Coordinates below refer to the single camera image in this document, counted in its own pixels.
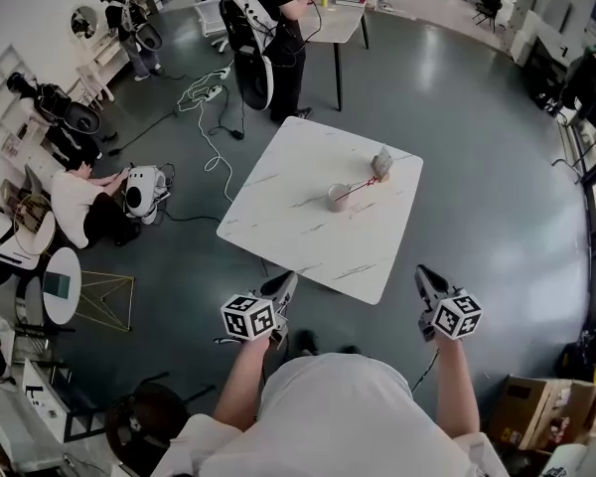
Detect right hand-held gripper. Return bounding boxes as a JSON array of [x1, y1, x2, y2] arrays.
[[414, 263, 484, 344]]

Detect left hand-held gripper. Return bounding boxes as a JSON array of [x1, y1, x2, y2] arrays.
[[214, 270, 300, 351]]

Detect beige cup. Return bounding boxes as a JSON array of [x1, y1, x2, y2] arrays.
[[326, 182, 352, 215]]

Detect red stick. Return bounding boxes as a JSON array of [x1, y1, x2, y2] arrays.
[[334, 176, 380, 204]]

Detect person's right forearm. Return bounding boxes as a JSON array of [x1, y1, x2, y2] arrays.
[[434, 337, 481, 437]]

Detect person's left forearm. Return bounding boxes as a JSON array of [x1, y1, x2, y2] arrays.
[[212, 337, 272, 434]]

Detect person's left shoe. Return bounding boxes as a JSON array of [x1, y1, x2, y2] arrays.
[[294, 329, 322, 358]]

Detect wooden card holder with card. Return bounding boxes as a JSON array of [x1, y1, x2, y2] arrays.
[[369, 144, 395, 184]]

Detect person's white shirt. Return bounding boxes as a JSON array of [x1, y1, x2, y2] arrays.
[[150, 352, 511, 477]]

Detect white device on floor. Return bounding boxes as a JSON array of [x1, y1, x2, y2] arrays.
[[123, 164, 173, 227]]

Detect cardboard box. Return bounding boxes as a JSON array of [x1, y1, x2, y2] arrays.
[[488, 374, 596, 452]]

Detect small round white table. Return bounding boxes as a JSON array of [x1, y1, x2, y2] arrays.
[[41, 246, 83, 327]]

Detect green book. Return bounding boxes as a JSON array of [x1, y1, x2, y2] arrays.
[[43, 271, 74, 299]]

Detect white backpack unit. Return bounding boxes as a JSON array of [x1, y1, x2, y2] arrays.
[[219, 0, 275, 112]]

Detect rack of black clothes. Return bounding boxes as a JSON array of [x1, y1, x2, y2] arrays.
[[562, 41, 596, 124]]

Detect white table with black legs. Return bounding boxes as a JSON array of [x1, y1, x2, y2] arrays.
[[296, 0, 372, 112]]

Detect white office chair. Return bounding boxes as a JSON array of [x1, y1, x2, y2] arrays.
[[194, 0, 230, 55]]

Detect black chair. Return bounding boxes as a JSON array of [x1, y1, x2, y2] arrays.
[[471, 0, 509, 35]]

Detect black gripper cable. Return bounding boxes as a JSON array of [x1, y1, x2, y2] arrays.
[[410, 347, 441, 396]]

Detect white cable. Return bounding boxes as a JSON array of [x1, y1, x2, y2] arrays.
[[176, 66, 235, 204]]

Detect yellow wire frame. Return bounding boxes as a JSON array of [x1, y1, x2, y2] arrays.
[[73, 269, 136, 333]]

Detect gold wire round basket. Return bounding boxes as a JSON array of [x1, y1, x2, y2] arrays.
[[13, 193, 58, 258]]

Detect white wall shelf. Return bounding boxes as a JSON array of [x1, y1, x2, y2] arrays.
[[0, 44, 57, 179]]

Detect round wall mirror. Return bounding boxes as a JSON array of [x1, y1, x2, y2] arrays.
[[70, 5, 99, 40]]

